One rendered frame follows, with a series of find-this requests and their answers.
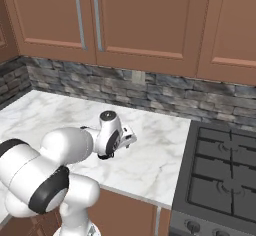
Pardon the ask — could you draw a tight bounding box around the narrow brown base cupboard door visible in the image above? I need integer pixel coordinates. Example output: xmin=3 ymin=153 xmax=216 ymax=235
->
xmin=158 ymin=208 xmax=173 ymax=236

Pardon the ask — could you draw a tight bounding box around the white wall socket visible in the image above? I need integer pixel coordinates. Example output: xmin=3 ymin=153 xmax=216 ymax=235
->
xmin=131 ymin=69 xmax=146 ymax=85

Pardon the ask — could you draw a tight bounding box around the wide brown wall cupboard door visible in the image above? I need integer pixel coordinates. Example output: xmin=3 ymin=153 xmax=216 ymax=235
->
xmin=88 ymin=0 xmax=213 ymax=79

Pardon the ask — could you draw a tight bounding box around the dark grey hob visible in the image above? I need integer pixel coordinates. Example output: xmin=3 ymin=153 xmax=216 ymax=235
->
xmin=168 ymin=119 xmax=256 ymax=236

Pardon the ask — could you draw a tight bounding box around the brown corner wall cupboard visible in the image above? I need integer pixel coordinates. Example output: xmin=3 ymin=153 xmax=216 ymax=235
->
xmin=0 ymin=0 xmax=20 ymax=64

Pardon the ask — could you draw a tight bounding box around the black hob knob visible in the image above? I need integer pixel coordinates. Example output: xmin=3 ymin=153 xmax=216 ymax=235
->
xmin=213 ymin=228 xmax=231 ymax=236
xmin=185 ymin=219 xmax=202 ymax=235

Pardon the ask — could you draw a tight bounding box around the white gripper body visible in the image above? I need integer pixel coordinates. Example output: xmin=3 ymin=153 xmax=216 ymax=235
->
xmin=121 ymin=127 xmax=138 ymax=149

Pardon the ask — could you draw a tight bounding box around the grey base cupboard handle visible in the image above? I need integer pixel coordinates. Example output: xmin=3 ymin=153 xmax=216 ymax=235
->
xmin=153 ymin=206 xmax=162 ymax=236

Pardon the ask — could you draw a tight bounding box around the grey cupboard door handle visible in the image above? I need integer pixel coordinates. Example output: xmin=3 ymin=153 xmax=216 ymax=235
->
xmin=92 ymin=0 xmax=105 ymax=53
xmin=74 ymin=0 xmax=89 ymax=52

